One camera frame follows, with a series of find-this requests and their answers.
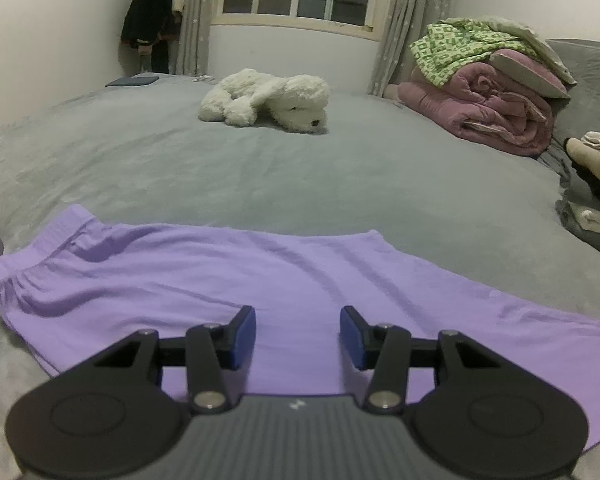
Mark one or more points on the dark hanging coat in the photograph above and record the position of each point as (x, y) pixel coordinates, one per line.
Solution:
(148, 28)

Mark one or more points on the white plush dog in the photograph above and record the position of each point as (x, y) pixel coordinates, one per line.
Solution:
(297, 103)

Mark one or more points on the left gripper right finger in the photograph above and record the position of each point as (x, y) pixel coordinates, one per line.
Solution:
(469, 409)

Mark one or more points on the grey quilted headboard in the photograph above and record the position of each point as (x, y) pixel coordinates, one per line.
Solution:
(580, 113)

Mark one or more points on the pink grey pillow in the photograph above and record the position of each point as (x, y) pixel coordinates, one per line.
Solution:
(529, 73)

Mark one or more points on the grey right curtain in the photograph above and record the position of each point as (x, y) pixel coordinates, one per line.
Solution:
(405, 22)

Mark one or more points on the pink folded quilt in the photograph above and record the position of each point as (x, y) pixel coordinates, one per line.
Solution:
(480, 104)

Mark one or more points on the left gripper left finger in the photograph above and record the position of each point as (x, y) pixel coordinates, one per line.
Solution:
(126, 406)

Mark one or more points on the green patterned blanket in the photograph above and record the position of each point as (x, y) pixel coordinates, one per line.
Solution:
(447, 47)

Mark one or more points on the white grey pillow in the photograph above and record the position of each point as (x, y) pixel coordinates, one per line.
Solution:
(542, 49)

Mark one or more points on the grey curtain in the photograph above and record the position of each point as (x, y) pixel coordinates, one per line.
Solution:
(192, 46)
(405, 22)

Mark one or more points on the grey left curtain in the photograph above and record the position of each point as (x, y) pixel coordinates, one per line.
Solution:
(192, 46)

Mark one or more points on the purple pants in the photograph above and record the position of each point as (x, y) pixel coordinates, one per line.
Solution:
(83, 284)

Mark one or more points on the stack of folded clothes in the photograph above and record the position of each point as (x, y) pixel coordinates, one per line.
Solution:
(579, 207)

